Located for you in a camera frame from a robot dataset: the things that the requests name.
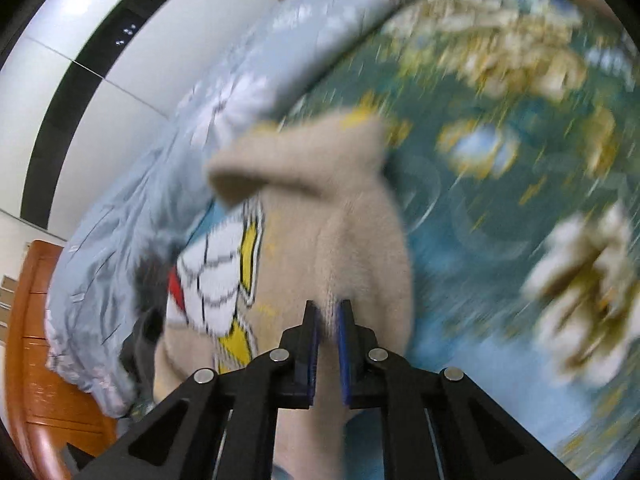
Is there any beige fuzzy knitted sweater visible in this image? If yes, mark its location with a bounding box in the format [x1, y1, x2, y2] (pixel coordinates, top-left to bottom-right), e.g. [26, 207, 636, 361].
[153, 108, 413, 479]

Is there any dark grey garment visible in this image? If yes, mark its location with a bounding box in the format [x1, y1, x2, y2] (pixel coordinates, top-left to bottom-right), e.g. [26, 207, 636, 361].
[119, 254, 171, 398]

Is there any teal floral bed blanket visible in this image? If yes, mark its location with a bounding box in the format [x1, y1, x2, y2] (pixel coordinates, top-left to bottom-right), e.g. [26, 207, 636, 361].
[188, 0, 640, 480]

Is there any white wardrobe with black stripe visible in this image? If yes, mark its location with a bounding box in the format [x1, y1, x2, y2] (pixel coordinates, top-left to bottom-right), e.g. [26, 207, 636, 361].
[1, 0, 278, 240]

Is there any grey-blue floral duvet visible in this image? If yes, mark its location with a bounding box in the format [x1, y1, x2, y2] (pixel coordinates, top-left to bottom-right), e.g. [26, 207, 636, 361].
[44, 0, 408, 418]

